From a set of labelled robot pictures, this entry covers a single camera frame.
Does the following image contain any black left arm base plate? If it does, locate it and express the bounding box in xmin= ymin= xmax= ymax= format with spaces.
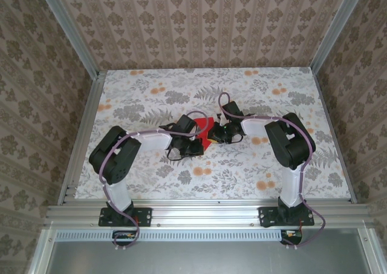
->
xmin=98 ymin=206 xmax=152 ymax=227

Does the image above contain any black cable connector box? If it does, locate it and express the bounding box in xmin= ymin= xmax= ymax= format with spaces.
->
xmin=279 ymin=228 xmax=304 ymax=246
xmin=111 ymin=230 xmax=140 ymax=247

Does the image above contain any aluminium frame post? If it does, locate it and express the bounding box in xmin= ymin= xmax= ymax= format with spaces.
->
xmin=311 ymin=0 xmax=368 ymax=75
xmin=37 ymin=0 xmax=100 ymax=78

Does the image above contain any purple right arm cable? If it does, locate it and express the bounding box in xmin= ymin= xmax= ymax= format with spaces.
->
xmin=218 ymin=92 xmax=327 ymax=250

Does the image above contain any grey sheet metal panel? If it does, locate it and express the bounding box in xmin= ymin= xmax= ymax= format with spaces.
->
xmin=28 ymin=227 xmax=387 ymax=274

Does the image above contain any aluminium side rail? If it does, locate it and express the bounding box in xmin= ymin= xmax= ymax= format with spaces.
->
xmin=311 ymin=68 xmax=357 ymax=204
xmin=57 ymin=71 xmax=106 ymax=205

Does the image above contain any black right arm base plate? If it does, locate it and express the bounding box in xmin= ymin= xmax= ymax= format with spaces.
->
xmin=258 ymin=206 xmax=316 ymax=227

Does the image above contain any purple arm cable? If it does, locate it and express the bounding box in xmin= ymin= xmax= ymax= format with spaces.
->
xmin=218 ymin=92 xmax=327 ymax=250
xmin=99 ymin=110 xmax=210 ymax=252

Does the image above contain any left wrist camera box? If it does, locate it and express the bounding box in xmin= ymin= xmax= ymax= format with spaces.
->
xmin=176 ymin=114 xmax=198 ymax=135

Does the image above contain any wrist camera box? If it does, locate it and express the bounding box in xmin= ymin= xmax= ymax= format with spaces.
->
xmin=176 ymin=114 xmax=198 ymax=135
xmin=221 ymin=101 xmax=243 ymax=118

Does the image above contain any floral patterned table mat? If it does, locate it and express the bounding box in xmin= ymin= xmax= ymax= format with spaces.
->
xmin=74 ymin=69 xmax=354 ymax=201

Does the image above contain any grey slotted cable duct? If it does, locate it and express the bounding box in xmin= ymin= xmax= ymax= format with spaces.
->
xmin=56 ymin=229 xmax=285 ymax=241

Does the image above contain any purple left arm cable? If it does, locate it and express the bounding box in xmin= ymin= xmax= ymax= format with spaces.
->
xmin=99 ymin=110 xmax=210 ymax=252

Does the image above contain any red square paper sheet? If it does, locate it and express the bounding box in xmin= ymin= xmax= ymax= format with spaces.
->
xmin=193 ymin=116 xmax=215 ymax=151

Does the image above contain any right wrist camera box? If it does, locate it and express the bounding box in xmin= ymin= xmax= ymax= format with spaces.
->
xmin=221 ymin=101 xmax=243 ymax=118

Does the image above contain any aluminium mounting beam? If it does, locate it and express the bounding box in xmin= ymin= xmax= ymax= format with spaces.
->
xmin=45 ymin=198 xmax=374 ymax=228

